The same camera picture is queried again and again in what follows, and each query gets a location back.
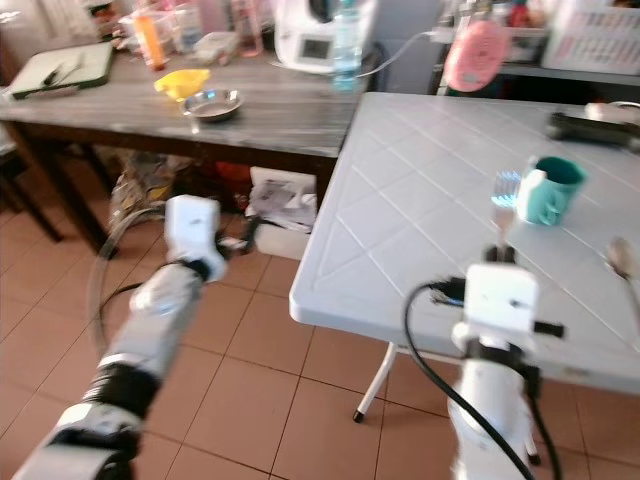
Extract silver fork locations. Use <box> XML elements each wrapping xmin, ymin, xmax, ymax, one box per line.
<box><xmin>490</xmin><ymin>170</ymin><xmax>527</xmax><ymax>251</ymax></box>

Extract white cardboard box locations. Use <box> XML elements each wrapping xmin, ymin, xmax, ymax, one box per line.
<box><xmin>248</xmin><ymin>167</ymin><xmax>318</xmax><ymax>263</ymax></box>

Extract teal mug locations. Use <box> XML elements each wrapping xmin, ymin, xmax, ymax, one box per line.
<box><xmin>518</xmin><ymin>155</ymin><xmax>587</xmax><ymax>229</ymax></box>

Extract patterned bag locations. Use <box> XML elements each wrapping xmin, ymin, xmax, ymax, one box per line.
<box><xmin>110</xmin><ymin>155</ymin><xmax>176</xmax><ymax>237</ymax></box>

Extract white plastic folding table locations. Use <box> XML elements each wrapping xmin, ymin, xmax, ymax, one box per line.
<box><xmin>290</xmin><ymin>92</ymin><xmax>640</xmax><ymax>423</ymax></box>

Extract silver spoon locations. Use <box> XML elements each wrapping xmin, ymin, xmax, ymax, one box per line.
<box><xmin>607</xmin><ymin>237</ymin><xmax>640</xmax><ymax>303</ymax></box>

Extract marble-top dark wooden table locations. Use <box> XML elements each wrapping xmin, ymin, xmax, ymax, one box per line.
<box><xmin>0</xmin><ymin>50</ymin><xmax>373</xmax><ymax>253</ymax></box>

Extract steel bowl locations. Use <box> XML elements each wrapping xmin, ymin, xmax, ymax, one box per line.
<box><xmin>185</xmin><ymin>88</ymin><xmax>246</xmax><ymax>123</ymax></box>

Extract clear lidded food container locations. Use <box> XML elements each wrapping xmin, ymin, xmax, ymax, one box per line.
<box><xmin>195</xmin><ymin>32</ymin><xmax>238</xmax><ymax>66</ymax></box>

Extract white kitchen machine steel jug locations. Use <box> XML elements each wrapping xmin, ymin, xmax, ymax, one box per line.
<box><xmin>275</xmin><ymin>0</ymin><xmax>371</xmax><ymax>76</ymax></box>

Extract pink round appliance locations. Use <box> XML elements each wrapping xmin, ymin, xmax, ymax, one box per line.
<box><xmin>445</xmin><ymin>18</ymin><xmax>512</xmax><ymax>94</ymax></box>

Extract pink clear water bottle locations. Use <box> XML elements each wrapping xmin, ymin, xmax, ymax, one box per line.
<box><xmin>237</xmin><ymin>0</ymin><xmax>261</xmax><ymax>57</ymax></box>

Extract clear blue-labelled water bottle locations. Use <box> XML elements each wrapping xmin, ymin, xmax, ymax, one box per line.
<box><xmin>332</xmin><ymin>0</ymin><xmax>365</xmax><ymax>93</ymax></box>

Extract orange bottle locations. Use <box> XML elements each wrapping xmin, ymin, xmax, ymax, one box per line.
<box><xmin>135</xmin><ymin>8</ymin><xmax>169</xmax><ymax>71</ymax></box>

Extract green cutting board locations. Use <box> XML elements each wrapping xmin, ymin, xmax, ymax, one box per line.
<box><xmin>8</xmin><ymin>42</ymin><xmax>114</xmax><ymax>101</ymax></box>

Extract white plastic basket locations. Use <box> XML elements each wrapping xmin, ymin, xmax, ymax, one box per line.
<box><xmin>540</xmin><ymin>0</ymin><xmax>640</xmax><ymax>77</ymax></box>

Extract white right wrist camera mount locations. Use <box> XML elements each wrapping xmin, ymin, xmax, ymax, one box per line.
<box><xmin>453</xmin><ymin>262</ymin><xmax>567</xmax><ymax>354</ymax></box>

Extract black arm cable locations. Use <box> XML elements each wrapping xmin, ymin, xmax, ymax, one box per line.
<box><xmin>402</xmin><ymin>279</ymin><xmax>543</xmax><ymax>480</ymax></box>

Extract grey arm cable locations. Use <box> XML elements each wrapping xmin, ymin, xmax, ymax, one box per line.
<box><xmin>87</xmin><ymin>205</ymin><xmax>163</xmax><ymax>353</ymax></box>

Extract black-handled knife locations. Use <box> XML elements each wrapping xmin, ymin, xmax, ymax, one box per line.
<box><xmin>43</xmin><ymin>55</ymin><xmax>88</xmax><ymax>90</ymax></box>

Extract white power cable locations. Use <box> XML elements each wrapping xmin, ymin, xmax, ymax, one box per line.
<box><xmin>362</xmin><ymin>30</ymin><xmax>449</xmax><ymax>79</ymax></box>

